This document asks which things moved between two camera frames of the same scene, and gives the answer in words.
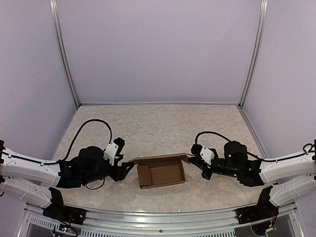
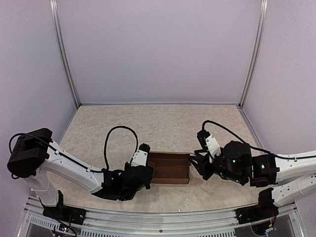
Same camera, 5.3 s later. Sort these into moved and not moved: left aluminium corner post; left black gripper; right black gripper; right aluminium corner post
Moved: left black gripper
Not moved: left aluminium corner post; right black gripper; right aluminium corner post
